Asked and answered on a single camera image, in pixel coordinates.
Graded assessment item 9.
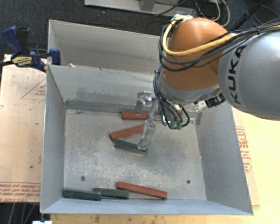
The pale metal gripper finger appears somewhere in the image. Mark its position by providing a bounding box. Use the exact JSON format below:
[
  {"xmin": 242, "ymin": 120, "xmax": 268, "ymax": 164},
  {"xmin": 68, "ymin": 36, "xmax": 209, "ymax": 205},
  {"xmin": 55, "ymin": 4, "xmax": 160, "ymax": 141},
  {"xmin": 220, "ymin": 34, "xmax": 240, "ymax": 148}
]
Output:
[
  {"xmin": 146, "ymin": 122, "xmax": 157, "ymax": 151},
  {"xmin": 137, "ymin": 120, "xmax": 151, "ymax": 152}
]

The dark green block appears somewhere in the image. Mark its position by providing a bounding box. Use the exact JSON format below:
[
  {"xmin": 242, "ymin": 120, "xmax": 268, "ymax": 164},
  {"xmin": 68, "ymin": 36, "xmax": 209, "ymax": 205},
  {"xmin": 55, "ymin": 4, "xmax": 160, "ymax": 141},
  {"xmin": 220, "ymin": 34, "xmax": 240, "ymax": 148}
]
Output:
[
  {"xmin": 113, "ymin": 138, "xmax": 150, "ymax": 157},
  {"xmin": 92, "ymin": 186, "xmax": 131, "ymax": 200},
  {"xmin": 61, "ymin": 187, "xmax": 103, "ymax": 202}
]

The red-brown flat block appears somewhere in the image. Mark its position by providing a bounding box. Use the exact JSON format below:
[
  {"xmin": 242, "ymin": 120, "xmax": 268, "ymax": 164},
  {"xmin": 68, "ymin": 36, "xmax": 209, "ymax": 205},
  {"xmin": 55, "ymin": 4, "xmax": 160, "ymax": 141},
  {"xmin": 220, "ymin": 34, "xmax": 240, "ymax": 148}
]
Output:
[
  {"xmin": 120, "ymin": 109, "xmax": 151, "ymax": 123},
  {"xmin": 115, "ymin": 181, "xmax": 169, "ymax": 200},
  {"xmin": 109, "ymin": 121, "xmax": 145, "ymax": 144}
]

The grey metal bin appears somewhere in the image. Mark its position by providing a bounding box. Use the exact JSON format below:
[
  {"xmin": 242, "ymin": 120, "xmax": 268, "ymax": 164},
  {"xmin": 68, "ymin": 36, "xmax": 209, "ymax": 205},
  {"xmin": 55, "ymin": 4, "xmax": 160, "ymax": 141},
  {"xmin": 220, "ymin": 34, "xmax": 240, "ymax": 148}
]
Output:
[{"xmin": 29, "ymin": 19, "xmax": 272, "ymax": 224}]

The brown cardboard board red print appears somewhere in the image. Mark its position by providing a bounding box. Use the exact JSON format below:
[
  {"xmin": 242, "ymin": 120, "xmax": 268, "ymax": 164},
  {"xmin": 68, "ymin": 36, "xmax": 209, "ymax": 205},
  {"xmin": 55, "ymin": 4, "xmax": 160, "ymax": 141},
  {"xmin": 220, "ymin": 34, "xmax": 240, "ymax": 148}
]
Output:
[{"xmin": 0, "ymin": 53, "xmax": 275, "ymax": 224}]

